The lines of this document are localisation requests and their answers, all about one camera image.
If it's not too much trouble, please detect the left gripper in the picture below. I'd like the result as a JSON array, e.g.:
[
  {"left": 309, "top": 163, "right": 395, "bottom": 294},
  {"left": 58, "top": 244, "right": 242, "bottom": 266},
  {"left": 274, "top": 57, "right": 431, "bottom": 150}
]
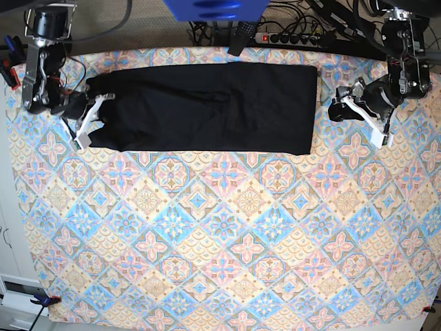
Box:
[{"left": 328, "top": 77, "right": 396, "bottom": 148}]

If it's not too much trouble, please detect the white power strip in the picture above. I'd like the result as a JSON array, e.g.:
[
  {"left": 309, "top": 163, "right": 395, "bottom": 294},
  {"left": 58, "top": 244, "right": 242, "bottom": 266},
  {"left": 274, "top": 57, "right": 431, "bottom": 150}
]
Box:
[{"left": 254, "top": 32, "right": 322, "bottom": 47}]

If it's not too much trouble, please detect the black T-shirt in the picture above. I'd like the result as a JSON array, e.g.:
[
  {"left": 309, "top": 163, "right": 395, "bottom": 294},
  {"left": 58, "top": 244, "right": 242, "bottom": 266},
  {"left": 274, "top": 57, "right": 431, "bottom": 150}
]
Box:
[{"left": 87, "top": 62, "right": 318, "bottom": 155}]

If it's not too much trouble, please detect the black remote-like bracket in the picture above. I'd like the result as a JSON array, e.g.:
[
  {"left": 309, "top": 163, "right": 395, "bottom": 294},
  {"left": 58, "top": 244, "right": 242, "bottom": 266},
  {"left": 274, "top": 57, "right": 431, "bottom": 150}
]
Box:
[{"left": 227, "top": 21, "right": 258, "bottom": 57}]

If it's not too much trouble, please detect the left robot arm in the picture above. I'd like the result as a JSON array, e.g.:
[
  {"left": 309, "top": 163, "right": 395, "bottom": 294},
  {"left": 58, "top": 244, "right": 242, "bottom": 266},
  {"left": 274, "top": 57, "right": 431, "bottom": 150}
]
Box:
[{"left": 328, "top": 1, "right": 440, "bottom": 149}]

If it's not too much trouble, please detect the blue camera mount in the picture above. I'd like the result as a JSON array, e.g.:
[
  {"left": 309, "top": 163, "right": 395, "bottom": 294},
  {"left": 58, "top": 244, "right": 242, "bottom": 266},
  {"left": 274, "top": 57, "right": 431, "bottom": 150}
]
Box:
[{"left": 164, "top": 0, "right": 269, "bottom": 21}]

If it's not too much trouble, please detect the patterned tablecloth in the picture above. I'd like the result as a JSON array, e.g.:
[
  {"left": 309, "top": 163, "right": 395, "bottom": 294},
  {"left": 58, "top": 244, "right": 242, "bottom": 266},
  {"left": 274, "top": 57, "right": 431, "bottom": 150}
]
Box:
[{"left": 4, "top": 49, "right": 440, "bottom": 330}]

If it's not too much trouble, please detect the orange clamp lower right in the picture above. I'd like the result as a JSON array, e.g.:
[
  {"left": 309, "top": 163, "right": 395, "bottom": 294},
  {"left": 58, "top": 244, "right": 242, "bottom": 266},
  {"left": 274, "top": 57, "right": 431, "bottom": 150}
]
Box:
[{"left": 423, "top": 306, "right": 436, "bottom": 313}]

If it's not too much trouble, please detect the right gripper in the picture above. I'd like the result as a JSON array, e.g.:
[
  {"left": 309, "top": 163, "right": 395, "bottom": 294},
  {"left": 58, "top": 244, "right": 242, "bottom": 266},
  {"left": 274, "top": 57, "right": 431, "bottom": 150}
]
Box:
[{"left": 50, "top": 92, "right": 115, "bottom": 150}]

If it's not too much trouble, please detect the blue orange clamp upper left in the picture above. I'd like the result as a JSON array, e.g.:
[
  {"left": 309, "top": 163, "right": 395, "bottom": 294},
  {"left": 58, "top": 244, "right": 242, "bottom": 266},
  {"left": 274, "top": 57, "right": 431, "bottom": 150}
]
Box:
[{"left": 1, "top": 35, "right": 25, "bottom": 90}]

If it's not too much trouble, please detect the white cabinet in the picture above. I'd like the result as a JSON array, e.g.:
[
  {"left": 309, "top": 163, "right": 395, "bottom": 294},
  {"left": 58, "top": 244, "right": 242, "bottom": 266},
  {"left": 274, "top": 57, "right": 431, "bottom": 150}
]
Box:
[{"left": 1, "top": 88, "right": 43, "bottom": 330}]

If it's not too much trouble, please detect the blue orange clamp lower left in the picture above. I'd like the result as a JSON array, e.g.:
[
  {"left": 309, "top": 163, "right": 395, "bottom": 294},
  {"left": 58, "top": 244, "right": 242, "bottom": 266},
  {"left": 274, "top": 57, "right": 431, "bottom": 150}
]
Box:
[{"left": 30, "top": 294, "right": 61, "bottom": 308}]

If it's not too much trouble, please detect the blue orange clamp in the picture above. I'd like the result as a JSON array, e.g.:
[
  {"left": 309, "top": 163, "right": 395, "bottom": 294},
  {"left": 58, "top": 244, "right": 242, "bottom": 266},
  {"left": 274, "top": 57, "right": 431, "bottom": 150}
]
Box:
[
  {"left": 1, "top": 35, "right": 25, "bottom": 90},
  {"left": 30, "top": 294, "right": 61, "bottom": 308}
]

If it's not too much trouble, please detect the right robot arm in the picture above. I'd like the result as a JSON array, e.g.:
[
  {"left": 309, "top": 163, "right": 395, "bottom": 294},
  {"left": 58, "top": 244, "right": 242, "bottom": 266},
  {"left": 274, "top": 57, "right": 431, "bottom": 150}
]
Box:
[{"left": 22, "top": 1, "right": 115, "bottom": 150}]

